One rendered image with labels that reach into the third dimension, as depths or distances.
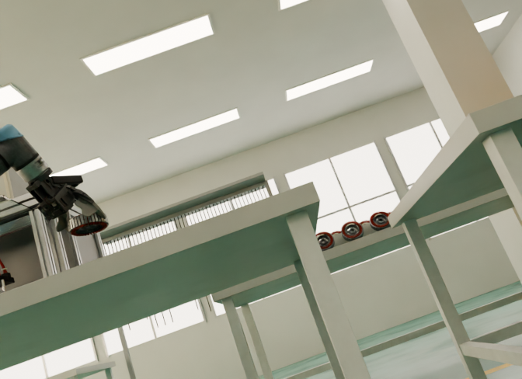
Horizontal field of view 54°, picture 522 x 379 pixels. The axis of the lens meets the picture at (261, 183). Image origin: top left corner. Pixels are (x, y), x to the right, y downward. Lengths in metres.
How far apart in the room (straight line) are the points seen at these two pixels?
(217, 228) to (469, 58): 4.00
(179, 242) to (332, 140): 7.21
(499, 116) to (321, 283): 0.52
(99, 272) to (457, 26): 4.30
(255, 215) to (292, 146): 7.12
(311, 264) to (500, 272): 7.24
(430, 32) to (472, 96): 0.70
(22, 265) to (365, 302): 6.42
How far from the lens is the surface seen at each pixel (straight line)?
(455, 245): 8.19
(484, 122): 1.18
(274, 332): 7.80
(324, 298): 1.16
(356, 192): 8.07
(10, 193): 1.82
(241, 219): 1.16
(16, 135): 1.48
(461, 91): 4.77
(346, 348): 1.17
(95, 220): 1.52
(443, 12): 5.11
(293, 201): 1.16
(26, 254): 1.89
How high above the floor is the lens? 0.46
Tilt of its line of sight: 16 degrees up
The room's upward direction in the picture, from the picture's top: 20 degrees counter-clockwise
